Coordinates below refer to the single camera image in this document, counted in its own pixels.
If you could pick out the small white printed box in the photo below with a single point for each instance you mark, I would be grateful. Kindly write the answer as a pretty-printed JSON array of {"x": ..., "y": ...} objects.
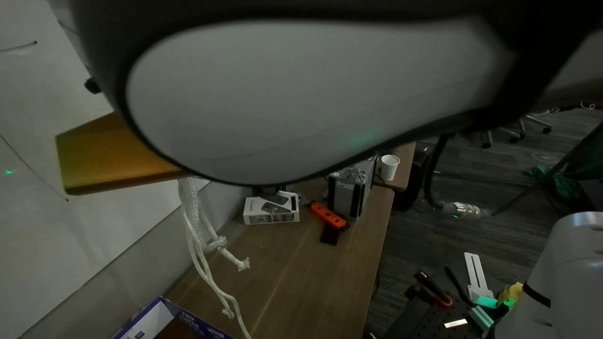
[{"x": 270, "y": 209}]

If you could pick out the yellow plastic item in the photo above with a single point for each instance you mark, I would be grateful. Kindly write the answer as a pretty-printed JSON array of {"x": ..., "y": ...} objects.
[{"x": 511, "y": 292}]

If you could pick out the large grey metal case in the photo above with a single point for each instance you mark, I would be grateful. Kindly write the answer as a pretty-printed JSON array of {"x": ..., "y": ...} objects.
[{"x": 351, "y": 189}]

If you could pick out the flat black block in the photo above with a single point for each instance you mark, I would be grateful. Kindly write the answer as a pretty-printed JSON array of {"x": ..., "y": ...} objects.
[{"x": 330, "y": 236}]

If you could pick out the teal plastic item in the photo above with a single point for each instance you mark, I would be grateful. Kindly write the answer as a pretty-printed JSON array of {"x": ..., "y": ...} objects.
[{"x": 486, "y": 302}]

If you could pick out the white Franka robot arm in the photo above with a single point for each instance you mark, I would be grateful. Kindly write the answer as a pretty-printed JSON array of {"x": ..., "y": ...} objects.
[{"x": 313, "y": 95}]

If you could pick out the office chair base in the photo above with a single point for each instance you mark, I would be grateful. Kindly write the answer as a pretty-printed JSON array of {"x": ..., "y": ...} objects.
[{"x": 515, "y": 128}]

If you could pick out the blue printed cardboard box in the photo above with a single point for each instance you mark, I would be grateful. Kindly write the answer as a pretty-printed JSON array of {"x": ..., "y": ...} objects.
[{"x": 151, "y": 322}]

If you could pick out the black clamp with orange trigger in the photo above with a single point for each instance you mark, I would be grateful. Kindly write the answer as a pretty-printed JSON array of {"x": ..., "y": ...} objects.
[{"x": 434, "y": 287}]

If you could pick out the small silver item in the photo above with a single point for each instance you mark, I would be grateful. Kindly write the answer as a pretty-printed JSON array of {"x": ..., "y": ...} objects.
[{"x": 456, "y": 322}]

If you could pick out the white paper cup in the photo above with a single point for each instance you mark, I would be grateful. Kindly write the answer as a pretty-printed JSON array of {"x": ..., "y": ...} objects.
[{"x": 388, "y": 166}]

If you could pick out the thin black stick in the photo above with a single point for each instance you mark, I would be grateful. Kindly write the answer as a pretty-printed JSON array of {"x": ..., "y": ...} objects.
[{"x": 454, "y": 283}]

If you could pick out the orange plastic block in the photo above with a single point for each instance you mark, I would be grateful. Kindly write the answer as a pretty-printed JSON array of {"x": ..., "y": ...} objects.
[{"x": 328, "y": 215}]

